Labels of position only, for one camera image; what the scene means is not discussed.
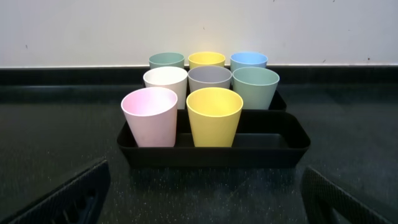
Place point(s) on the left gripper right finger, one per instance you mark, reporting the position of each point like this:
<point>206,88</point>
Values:
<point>329,202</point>

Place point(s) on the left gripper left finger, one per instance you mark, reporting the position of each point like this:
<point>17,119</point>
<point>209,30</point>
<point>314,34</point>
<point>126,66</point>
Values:
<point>62,202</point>

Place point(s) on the pink cup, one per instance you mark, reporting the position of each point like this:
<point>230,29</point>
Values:
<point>152,121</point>

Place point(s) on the yellow cup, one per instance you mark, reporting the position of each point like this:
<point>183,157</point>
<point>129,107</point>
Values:
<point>206,59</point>
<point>214,124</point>

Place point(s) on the green cup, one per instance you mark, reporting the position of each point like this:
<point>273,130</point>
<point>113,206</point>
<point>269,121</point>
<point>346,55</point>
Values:
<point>256,90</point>
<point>166,59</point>

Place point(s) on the white cup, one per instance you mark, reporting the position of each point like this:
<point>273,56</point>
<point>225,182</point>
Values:
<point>166,79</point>

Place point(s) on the blue cup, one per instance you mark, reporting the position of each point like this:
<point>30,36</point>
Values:
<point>248,59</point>

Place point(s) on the grey cup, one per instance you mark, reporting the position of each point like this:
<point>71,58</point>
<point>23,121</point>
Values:
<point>210,77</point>

